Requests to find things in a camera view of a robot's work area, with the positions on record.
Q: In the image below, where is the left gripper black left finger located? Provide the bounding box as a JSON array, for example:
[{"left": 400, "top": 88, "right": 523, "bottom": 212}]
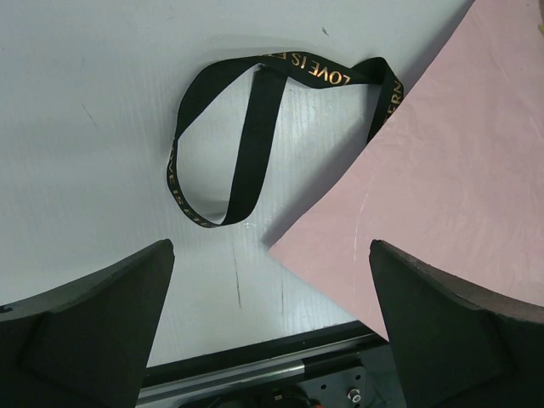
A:
[{"left": 1, "top": 240, "right": 174, "bottom": 407}]

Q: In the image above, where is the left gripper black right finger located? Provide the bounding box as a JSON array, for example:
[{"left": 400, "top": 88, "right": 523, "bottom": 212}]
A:
[{"left": 369, "top": 241, "right": 543, "bottom": 407}]

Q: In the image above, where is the pink wrapping paper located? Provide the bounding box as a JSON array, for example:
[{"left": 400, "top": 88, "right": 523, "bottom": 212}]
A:
[{"left": 269, "top": 0, "right": 543, "bottom": 336}]

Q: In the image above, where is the black printed ribbon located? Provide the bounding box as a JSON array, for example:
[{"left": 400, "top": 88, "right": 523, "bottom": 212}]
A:
[{"left": 166, "top": 51, "right": 405, "bottom": 229}]

